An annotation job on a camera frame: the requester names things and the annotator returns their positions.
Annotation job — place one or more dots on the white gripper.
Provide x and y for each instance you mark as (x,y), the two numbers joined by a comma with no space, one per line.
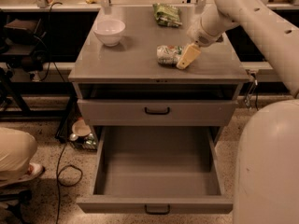
(200,34)

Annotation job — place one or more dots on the crushed 7up can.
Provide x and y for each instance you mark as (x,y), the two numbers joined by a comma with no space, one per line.
(168,54)

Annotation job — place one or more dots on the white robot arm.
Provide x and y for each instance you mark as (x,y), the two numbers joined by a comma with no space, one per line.
(267,162)

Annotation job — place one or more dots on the grey drawer cabinet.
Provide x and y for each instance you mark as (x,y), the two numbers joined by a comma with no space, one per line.
(130,70)

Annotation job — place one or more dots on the closed grey upper drawer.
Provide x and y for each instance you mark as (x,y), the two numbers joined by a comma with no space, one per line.
(157,113)

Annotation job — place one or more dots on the open grey bottom drawer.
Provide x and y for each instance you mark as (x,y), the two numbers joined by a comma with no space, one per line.
(156,171)

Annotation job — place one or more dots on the green snack bag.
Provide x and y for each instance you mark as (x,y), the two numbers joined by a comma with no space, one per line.
(167,15)

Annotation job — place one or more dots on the white ceramic bowl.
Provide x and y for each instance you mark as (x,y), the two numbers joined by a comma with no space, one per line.
(109,32)

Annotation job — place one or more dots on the black equipment stand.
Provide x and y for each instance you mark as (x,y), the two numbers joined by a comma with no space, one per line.
(18,49)

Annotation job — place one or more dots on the white sneaker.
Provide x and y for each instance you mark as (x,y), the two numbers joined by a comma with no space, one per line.
(35,170)

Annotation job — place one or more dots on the person's beige trouser leg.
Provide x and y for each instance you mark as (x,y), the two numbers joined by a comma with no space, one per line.
(17,148)

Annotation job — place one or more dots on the wire basket with dishes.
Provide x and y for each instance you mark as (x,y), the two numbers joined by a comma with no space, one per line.
(76,132)

